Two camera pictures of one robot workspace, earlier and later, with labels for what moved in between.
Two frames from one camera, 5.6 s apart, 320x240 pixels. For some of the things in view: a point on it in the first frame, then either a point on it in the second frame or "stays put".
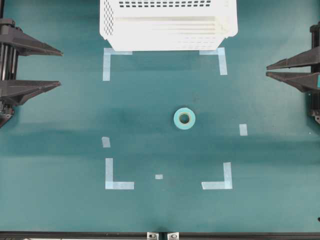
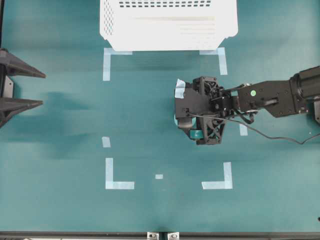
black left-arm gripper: x=14 y=42 → x=10 y=64
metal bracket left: x=152 y=235 stays put
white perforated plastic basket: x=168 y=25 stays put
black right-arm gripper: x=305 y=81 → x=223 y=102
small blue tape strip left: x=106 y=142 stays put
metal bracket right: x=173 y=235 stays put
